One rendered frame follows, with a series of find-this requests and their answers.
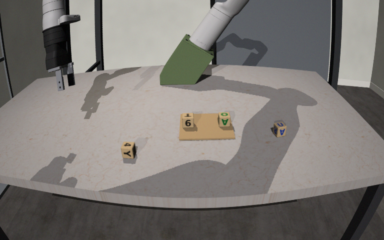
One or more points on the tan square mat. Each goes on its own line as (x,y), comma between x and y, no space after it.
(206,127)

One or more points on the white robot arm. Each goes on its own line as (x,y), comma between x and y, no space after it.
(208,31)

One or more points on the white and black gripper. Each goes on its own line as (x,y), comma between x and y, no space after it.
(55,44)

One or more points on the tan letter block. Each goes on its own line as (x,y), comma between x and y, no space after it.
(128,150)
(187,120)
(224,119)
(279,129)

